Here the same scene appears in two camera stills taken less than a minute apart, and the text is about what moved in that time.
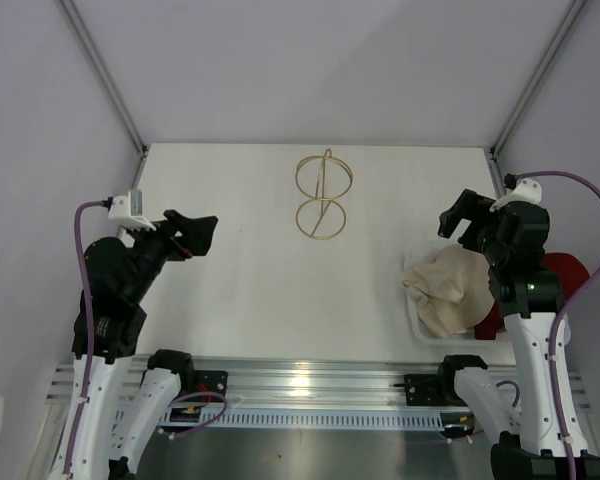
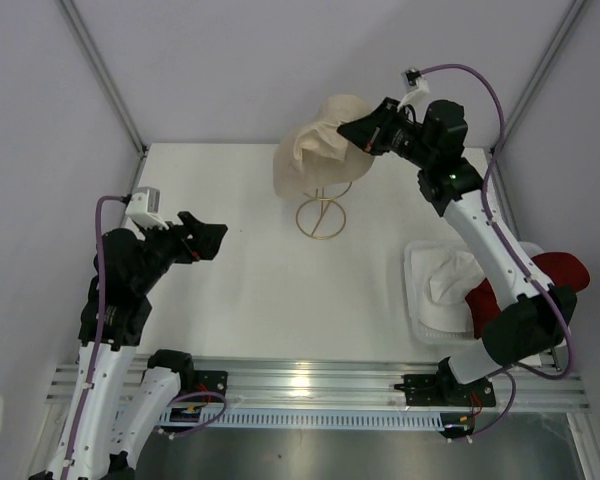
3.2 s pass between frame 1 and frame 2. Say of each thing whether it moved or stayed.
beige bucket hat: moved
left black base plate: stayed
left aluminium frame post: stayed
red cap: stayed
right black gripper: moved
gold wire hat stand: stayed
